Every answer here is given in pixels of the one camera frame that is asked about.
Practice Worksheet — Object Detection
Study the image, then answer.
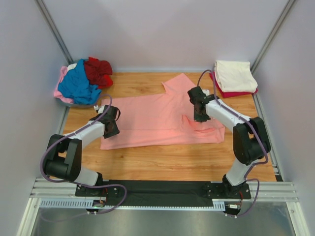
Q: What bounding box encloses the corner aluminium post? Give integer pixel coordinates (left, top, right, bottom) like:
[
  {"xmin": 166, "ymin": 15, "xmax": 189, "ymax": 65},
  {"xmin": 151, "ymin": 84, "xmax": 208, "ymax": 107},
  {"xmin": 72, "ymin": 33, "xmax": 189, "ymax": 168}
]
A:
[
  {"xmin": 34, "ymin": 0, "xmax": 73, "ymax": 64},
  {"xmin": 251, "ymin": 0, "xmax": 298, "ymax": 74}
]

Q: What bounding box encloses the white t-shirt in basket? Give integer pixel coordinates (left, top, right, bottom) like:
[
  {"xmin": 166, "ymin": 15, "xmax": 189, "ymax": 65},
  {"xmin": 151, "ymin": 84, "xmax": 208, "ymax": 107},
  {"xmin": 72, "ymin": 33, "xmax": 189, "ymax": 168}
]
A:
[{"xmin": 67, "ymin": 63, "xmax": 77, "ymax": 71}]

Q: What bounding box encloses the dark red t-shirt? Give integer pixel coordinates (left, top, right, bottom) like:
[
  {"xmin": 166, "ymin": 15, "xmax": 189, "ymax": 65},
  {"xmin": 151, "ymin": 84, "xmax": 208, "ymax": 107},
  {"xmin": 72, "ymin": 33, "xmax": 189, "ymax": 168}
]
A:
[{"xmin": 84, "ymin": 57, "xmax": 114, "ymax": 89}]

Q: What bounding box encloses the blue t-shirt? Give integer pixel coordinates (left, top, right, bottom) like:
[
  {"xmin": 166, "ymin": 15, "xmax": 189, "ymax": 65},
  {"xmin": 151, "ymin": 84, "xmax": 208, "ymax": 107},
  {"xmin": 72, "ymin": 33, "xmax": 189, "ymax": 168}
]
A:
[{"xmin": 58, "ymin": 59, "xmax": 101, "ymax": 104}]

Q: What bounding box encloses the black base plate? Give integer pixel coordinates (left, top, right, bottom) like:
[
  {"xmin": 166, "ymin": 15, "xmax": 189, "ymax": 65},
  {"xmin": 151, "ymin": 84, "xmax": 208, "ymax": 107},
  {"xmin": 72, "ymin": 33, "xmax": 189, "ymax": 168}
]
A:
[{"xmin": 103, "ymin": 180, "xmax": 251, "ymax": 207}]

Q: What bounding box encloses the light pink t-shirt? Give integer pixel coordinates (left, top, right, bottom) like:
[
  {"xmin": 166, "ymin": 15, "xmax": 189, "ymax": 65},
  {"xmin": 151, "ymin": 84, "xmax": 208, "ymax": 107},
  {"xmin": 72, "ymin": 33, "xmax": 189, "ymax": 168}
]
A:
[{"xmin": 53, "ymin": 65, "xmax": 74, "ymax": 104}]

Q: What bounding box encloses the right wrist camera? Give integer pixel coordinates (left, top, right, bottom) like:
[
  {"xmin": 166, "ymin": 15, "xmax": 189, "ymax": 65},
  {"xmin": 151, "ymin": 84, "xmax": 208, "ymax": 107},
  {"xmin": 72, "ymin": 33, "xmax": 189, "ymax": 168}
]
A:
[{"xmin": 202, "ymin": 89, "xmax": 210, "ymax": 96}]

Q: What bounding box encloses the salmon pink t-shirt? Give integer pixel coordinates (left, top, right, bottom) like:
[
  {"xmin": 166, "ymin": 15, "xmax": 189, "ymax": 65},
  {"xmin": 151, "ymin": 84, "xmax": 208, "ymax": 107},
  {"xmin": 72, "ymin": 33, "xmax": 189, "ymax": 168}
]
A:
[{"xmin": 100, "ymin": 73, "xmax": 225, "ymax": 150}]

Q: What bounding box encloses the folded magenta t-shirt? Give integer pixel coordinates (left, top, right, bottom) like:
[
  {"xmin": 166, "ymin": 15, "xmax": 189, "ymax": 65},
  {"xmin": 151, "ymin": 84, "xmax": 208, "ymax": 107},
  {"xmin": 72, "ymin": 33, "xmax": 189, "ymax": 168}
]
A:
[{"xmin": 209, "ymin": 72, "xmax": 258, "ymax": 98}]

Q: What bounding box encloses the folded white t-shirt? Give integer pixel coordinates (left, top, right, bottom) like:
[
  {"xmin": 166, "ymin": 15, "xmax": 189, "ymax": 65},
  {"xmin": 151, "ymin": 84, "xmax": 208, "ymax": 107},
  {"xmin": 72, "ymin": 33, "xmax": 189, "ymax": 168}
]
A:
[{"xmin": 214, "ymin": 60, "xmax": 258, "ymax": 93}]

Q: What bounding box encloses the left corner aluminium post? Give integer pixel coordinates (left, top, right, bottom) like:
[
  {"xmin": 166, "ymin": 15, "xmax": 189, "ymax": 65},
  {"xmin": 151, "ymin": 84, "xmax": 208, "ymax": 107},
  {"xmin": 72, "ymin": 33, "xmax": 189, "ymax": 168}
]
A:
[{"xmin": 34, "ymin": 0, "xmax": 73, "ymax": 64}]

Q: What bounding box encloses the aluminium frame rail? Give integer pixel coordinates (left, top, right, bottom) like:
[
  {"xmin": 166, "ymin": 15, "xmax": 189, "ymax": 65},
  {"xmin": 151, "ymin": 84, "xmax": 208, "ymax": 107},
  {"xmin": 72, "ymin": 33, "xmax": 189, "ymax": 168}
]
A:
[{"xmin": 30, "ymin": 178, "xmax": 299, "ymax": 202}]

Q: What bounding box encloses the right corner aluminium post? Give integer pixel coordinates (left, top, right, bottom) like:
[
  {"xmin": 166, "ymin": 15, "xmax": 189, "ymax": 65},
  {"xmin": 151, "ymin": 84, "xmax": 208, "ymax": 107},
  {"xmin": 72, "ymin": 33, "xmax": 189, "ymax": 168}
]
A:
[{"xmin": 251, "ymin": 0, "xmax": 298, "ymax": 74}]

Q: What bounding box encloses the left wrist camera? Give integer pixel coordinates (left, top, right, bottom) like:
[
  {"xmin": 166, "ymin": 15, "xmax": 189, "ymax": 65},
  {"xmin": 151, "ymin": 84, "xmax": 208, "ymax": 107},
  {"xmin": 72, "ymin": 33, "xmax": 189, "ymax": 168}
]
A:
[{"xmin": 94, "ymin": 105, "xmax": 106, "ymax": 114}]

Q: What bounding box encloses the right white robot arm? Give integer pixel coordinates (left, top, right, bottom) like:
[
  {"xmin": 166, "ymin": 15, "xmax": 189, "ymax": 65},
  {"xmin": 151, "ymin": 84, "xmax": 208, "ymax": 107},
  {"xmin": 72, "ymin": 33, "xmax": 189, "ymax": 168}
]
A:
[{"xmin": 188, "ymin": 86, "xmax": 271, "ymax": 199}]

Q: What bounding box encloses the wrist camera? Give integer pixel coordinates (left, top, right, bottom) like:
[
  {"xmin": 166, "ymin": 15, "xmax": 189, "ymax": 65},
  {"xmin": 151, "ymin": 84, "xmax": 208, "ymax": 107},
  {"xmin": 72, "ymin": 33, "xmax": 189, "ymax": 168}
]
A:
[
  {"xmin": 94, "ymin": 105, "xmax": 106, "ymax": 114},
  {"xmin": 202, "ymin": 89, "xmax": 210, "ymax": 96}
]

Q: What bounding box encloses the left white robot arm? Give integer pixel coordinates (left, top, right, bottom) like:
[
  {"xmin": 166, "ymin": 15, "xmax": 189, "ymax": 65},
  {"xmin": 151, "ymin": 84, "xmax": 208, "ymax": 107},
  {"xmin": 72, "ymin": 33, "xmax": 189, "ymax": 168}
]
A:
[{"xmin": 40, "ymin": 105, "xmax": 121, "ymax": 197}]

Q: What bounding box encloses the white slotted cable duct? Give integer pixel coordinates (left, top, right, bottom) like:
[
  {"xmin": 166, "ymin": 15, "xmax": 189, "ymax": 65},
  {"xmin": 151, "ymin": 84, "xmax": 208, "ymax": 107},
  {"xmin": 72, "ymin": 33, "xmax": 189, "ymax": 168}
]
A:
[{"xmin": 40, "ymin": 198, "xmax": 225, "ymax": 211}]

